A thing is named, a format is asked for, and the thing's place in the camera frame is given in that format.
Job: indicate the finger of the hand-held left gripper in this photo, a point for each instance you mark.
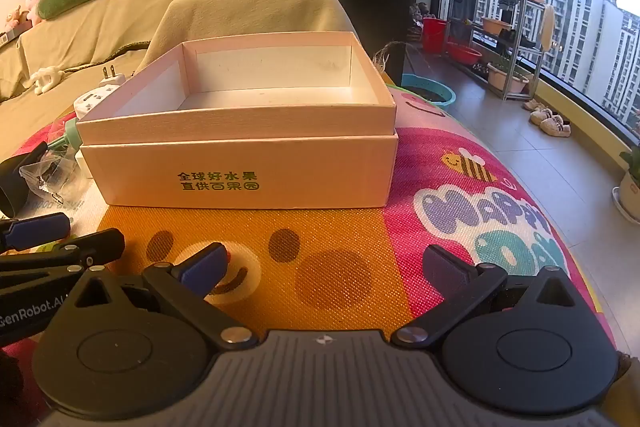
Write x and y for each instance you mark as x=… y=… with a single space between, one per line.
x=40 y=229
x=95 y=241

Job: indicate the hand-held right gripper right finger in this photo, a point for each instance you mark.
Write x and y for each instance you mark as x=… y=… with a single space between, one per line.
x=442 y=264

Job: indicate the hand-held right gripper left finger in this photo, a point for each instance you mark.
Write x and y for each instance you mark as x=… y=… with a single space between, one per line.
x=205 y=269

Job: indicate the clear plastic bag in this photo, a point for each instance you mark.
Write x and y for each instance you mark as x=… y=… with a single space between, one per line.
x=55 y=187

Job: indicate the black rigid case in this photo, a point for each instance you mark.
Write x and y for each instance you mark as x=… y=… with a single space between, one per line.
x=17 y=182

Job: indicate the teal plastic tool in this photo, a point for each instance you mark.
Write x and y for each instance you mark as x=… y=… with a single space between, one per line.
x=71 y=134

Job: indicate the pink cardboard box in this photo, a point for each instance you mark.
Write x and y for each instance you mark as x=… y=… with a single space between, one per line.
x=240 y=157

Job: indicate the white round container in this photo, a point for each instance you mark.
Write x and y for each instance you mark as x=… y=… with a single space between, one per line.
x=90 y=104

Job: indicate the white plug adapter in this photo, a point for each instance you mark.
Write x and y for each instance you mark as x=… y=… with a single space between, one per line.
x=112 y=81

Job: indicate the colourful printed play mat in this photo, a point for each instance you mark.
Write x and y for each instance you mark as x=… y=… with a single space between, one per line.
x=350 y=237

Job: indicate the white plush toy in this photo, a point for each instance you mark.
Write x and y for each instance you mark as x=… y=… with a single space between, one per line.
x=45 y=77

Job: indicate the teal basin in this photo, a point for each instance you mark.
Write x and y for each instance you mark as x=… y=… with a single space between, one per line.
x=442 y=94

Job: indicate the beige slipper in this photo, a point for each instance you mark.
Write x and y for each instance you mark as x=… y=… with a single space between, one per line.
x=541 y=116
x=559 y=127

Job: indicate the pale slipper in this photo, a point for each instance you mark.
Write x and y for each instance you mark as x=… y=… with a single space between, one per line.
x=532 y=105

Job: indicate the flat printed package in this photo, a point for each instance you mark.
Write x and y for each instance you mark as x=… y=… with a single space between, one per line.
x=10 y=36

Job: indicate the pink planter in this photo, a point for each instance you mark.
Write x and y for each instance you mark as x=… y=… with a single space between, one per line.
x=507 y=78

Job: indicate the potted plant in white pot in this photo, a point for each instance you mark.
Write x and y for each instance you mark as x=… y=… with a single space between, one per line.
x=631 y=192

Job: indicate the red basin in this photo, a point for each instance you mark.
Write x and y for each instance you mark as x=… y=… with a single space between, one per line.
x=462 y=54

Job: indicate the beige covered sofa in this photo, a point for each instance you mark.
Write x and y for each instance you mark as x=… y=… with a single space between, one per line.
x=100 y=22

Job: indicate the dried straw bundle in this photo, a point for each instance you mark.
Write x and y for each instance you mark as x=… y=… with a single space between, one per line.
x=385 y=54

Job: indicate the metal shelf rack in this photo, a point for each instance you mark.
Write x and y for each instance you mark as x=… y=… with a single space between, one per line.
x=512 y=57

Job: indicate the red bucket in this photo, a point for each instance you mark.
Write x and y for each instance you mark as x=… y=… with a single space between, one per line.
x=435 y=34

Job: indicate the orange planter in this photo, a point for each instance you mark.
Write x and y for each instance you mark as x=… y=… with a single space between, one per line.
x=496 y=25

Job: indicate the pile of shoes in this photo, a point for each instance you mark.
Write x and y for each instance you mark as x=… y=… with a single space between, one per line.
x=418 y=17

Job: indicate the pale hanging cloth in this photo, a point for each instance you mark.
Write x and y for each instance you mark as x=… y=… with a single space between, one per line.
x=548 y=24

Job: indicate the row of apartment buildings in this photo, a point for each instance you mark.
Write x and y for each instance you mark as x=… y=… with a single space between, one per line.
x=585 y=22

